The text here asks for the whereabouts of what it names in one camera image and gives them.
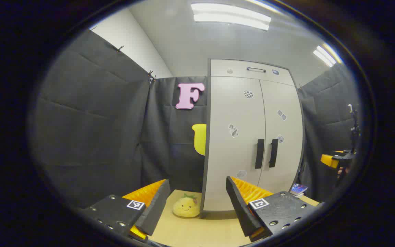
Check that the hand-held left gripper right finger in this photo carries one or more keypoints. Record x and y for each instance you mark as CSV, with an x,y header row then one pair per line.
x,y
240,206

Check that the beige cabinet drawer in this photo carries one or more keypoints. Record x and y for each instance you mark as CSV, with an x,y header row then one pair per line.
x,y
238,70

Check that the long ceiling light panel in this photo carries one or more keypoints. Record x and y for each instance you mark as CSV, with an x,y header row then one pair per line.
x,y
230,17

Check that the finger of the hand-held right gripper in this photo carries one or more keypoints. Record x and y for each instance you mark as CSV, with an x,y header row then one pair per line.
x,y
328,160

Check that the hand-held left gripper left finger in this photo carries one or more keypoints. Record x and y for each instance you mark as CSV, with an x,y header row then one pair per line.
x,y
156,206

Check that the blue book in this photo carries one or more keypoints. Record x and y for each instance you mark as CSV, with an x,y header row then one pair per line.
x,y
298,189

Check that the small ceiling light panel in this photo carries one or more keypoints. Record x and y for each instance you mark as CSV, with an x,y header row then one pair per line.
x,y
324,56

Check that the black backdrop cloth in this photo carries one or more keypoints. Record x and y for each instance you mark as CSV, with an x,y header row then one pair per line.
x,y
98,120

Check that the double-door shoe cabinet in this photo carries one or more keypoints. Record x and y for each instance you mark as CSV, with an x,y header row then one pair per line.
x,y
207,137

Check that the beige cabinet door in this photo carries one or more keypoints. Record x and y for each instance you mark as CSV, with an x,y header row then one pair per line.
x,y
286,161
231,164

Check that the yellow plush toy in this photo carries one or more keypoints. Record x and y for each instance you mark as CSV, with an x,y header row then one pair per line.
x,y
185,207

